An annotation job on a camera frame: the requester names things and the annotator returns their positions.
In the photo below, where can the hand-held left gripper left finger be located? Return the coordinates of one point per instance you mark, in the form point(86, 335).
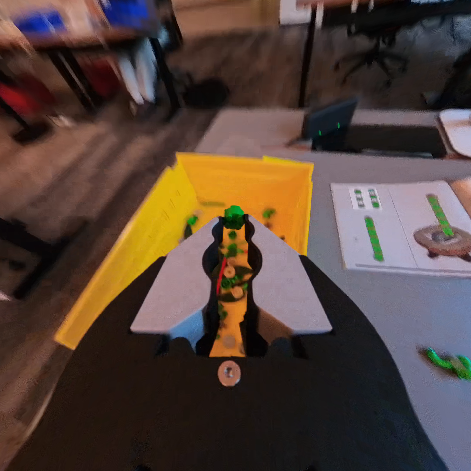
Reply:
point(173, 294)

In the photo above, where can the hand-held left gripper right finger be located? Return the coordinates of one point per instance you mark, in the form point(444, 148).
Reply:
point(290, 294)

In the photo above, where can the pile of small building pieces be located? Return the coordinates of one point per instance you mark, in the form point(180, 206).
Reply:
point(231, 250)

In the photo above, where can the green round brick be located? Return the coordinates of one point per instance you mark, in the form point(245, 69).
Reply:
point(233, 218)

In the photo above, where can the yellow plastic bin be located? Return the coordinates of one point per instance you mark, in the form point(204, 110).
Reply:
point(235, 180)

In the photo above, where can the grey desk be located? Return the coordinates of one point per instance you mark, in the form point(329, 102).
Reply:
point(368, 312)

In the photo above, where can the instruction booklet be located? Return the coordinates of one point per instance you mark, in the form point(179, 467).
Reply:
point(401, 220)

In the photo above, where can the green wavy building piece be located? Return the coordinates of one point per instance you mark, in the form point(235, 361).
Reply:
point(436, 358)

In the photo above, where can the black box device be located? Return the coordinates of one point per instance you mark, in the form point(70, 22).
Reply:
point(327, 117)

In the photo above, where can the red plastic bin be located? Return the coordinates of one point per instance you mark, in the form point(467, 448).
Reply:
point(99, 75)
point(22, 97)

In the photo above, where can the white stand base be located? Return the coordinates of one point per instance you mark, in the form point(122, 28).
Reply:
point(460, 132)

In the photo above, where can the black office chair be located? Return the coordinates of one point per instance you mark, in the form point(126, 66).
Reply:
point(371, 55)

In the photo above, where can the long wooden table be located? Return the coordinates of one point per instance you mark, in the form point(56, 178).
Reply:
point(73, 38)

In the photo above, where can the blue plastic bin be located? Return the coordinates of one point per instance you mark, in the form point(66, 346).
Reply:
point(40, 22)
point(127, 13)

